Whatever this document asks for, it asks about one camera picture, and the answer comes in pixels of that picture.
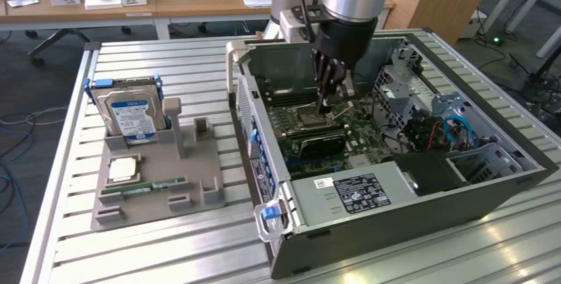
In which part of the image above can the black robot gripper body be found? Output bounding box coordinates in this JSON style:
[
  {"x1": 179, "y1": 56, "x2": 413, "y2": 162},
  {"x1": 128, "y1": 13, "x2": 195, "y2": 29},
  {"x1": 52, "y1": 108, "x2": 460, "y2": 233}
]
[{"x1": 312, "y1": 16, "x2": 380, "y2": 68}]

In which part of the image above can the green graphics card black shroud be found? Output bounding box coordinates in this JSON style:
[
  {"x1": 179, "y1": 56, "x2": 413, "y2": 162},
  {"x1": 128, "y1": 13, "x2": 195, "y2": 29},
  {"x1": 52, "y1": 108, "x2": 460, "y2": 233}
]
[{"x1": 288, "y1": 129, "x2": 348, "y2": 160}]

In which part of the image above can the metal socket cover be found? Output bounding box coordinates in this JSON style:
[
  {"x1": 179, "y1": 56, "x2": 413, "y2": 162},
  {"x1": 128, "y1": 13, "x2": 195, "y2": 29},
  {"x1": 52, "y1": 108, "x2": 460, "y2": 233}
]
[{"x1": 327, "y1": 98, "x2": 357, "y2": 123}]

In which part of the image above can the metal CPU socket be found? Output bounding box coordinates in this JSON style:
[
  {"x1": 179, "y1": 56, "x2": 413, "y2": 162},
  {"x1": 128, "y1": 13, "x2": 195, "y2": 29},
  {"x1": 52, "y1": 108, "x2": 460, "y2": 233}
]
[{"x1": 295, "y1": 103, "x2": 337, "y2": 129}]

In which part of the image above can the tall perforated metal disk bay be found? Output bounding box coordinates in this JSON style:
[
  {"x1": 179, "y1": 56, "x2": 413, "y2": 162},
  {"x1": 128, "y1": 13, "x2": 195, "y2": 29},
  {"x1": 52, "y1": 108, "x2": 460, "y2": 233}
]
[{"x1": 372, "y1": 63, "x2": 440, "y2": 133}]

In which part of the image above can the green motherboard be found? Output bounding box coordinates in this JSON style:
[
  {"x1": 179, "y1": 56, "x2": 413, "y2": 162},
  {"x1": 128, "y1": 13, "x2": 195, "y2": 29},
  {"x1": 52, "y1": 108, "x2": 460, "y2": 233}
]
[{"x1": 263, "y1": 86, "x2": 396, "y2": 181}]

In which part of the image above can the black RAM stick with label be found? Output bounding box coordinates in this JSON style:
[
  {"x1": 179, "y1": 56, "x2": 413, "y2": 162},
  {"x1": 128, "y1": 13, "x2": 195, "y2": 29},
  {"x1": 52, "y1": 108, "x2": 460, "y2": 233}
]
[{"x1": 284, "y1": 128, "x2": 347, "y2": 145}]

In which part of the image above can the blue expansion slot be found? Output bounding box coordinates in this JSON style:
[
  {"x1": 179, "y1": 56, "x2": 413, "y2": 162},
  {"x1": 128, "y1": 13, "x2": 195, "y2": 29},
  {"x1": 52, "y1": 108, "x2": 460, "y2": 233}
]
[{"x1": 285, "y1": 154, "x2": 317, "y2": 168}]

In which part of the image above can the wooden cabinet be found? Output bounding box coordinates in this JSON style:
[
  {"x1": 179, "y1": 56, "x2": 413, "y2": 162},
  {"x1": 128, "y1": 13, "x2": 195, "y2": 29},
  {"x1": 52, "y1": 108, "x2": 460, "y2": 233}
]
[{"x1": 380, "y1": 0, "x2": 504, "y2": 45}]

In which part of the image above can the black plastic air shroud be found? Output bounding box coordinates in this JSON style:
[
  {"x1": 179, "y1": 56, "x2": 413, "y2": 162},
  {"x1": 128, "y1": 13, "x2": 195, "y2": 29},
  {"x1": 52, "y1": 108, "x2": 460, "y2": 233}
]
[{"x1": 392, "y1": 151, "x2": 473, "y2": 198}]

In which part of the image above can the grey power supply with label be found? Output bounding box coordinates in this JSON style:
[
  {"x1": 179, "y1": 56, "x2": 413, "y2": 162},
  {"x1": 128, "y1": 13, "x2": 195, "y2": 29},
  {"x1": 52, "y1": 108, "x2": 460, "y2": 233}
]
[{"x1": 288, "y1": 162, "x2": 421, "y2": 227}]

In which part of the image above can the low metal disk bay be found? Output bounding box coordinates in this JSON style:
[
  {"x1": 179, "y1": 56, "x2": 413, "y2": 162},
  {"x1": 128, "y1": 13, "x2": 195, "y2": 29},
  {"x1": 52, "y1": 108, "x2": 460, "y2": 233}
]
[{"x1": 447, "y1": 142, "x2": 526, "y2": 185}]

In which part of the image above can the grey open PC case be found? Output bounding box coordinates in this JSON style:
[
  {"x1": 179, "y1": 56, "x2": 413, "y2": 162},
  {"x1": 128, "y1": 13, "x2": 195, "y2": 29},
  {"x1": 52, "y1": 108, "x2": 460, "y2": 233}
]
[{"x1": 225, "y1": 27, "x2": 561, "y2": 280}]

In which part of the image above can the hard disk in blue caddy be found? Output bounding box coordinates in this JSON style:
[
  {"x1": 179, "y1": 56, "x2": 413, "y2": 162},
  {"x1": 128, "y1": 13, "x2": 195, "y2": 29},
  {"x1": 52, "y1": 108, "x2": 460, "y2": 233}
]
[{"x1": 83, "y1": 74, "x2": 164, "y2": 146}]

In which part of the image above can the green RAM stick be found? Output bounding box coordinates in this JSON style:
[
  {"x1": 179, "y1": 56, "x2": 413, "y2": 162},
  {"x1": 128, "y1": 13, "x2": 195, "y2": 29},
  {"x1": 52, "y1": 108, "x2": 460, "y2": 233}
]
[{"x1": 101, "y1": 177, "x2": 188, "y2": 198}]

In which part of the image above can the silver CPU chip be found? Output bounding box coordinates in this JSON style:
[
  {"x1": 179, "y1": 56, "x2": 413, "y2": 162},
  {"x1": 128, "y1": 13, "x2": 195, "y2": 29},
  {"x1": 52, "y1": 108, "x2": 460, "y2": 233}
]
[{"x1": 108, "y1": 157, "x2": 139, "y2": 183}]

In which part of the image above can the grey plastic parts rack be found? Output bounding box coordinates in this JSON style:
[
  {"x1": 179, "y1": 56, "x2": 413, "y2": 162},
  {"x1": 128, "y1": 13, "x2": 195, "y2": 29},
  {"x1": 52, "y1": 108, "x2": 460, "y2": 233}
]
[{"x1": 89, "y1": 97, "x2": 225, "y2": 232}]

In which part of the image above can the flat white box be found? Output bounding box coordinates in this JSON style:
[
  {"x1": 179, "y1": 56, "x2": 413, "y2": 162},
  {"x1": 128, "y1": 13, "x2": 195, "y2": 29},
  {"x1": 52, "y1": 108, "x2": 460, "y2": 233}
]
[{"x1": 83, "y1": 0, "x2": 124, "y2": 11}]

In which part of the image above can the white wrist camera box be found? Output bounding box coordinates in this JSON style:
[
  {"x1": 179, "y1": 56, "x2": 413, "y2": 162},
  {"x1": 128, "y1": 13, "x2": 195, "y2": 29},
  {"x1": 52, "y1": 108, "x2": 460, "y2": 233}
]
[{"x1": 280, "y1": 8, "x2": 317, "y2": 43}]

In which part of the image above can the black camera cable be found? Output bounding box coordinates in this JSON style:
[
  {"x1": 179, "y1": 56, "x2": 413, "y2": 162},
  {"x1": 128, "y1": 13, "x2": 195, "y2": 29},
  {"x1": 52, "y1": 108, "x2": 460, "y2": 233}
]
[{"x1": 292, "y1": 0, "x2": 317, "y2": 41}]

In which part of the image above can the black power wire bundle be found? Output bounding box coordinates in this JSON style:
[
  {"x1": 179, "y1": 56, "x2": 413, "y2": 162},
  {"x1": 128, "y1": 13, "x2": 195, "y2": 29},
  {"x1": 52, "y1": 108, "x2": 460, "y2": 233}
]
[{"x1": 401, "y1": 116, "x2": 447, "y2": 153}]

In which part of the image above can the thin red wire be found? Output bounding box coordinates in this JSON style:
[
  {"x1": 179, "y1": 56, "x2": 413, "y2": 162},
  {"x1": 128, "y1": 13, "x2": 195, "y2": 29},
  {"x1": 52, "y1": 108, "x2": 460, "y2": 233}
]
[{"x1": 431, "y1": 120, "x2": 445, "y2": 147}]

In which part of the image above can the blue data wire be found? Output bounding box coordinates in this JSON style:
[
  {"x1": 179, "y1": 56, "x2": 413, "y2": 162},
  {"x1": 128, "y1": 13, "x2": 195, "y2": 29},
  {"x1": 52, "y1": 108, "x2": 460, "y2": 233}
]
[{"x1": 443, "y1": 114, "x2": 478, "y2": 149}]

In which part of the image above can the wooden desk white frame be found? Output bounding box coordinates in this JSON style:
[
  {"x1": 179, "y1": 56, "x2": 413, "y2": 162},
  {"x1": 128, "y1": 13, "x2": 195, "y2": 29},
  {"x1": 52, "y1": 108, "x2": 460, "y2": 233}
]
[
  {"x1": 0, "y1": 0, "x2": 161, "y2": 40},
  {"x1": 155, "y1": 0, "x2": 396, "y2": 40}
]

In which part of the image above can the white table frame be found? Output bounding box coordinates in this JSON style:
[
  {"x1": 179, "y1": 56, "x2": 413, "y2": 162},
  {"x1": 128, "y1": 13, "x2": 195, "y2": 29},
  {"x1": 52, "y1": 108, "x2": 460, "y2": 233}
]
[{"x1": 480, "y1": 0, "x2": 561, "y2": 58}]

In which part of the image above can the white floor cable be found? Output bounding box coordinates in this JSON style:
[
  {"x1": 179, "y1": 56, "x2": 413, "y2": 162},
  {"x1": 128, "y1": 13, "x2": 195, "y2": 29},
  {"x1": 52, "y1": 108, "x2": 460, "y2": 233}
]
[{"x1": 0, "y1": 105, "x2": 67, "y2": 126}]

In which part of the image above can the blue floor cable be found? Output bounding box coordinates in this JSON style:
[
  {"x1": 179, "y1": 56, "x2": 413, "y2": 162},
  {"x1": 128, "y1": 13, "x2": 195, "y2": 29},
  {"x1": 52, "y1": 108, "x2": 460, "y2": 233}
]
[{"x1": 0, "y1": 126, "x2": 35, "y2": 252}]

